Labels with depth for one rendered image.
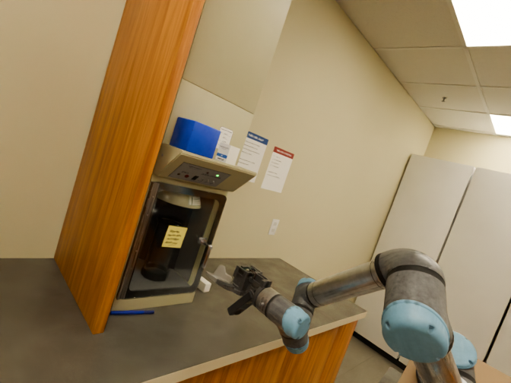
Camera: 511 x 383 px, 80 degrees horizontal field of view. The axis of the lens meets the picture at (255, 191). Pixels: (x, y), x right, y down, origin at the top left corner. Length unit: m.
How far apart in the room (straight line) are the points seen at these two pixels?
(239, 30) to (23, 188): 0.93
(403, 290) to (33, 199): 1.23
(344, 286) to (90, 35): 1.19
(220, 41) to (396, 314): 0.89
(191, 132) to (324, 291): 0.59
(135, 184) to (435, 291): 0.75
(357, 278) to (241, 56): 0.78
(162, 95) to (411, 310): 0.76
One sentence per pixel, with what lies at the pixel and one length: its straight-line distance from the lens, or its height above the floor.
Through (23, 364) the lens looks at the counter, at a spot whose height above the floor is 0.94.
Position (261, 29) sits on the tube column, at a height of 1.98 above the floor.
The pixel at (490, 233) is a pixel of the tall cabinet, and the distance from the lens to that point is 3.59.
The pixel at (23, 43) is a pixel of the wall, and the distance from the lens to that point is 1.31.
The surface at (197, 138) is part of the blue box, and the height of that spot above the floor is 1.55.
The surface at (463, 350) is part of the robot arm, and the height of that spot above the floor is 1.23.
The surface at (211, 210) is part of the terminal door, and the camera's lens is 1.14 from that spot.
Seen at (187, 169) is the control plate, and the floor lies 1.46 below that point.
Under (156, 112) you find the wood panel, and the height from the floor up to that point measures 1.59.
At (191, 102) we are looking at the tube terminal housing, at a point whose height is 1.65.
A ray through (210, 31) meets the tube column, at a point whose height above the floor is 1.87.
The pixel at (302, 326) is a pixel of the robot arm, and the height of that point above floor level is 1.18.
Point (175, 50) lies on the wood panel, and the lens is 0.91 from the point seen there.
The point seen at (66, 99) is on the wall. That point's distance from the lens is 1.33.
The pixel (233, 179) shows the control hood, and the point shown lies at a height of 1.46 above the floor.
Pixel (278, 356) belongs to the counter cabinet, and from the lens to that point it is 1.44.
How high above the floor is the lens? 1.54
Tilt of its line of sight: 5 degrees down
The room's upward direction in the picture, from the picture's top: 19 degrees clockwise
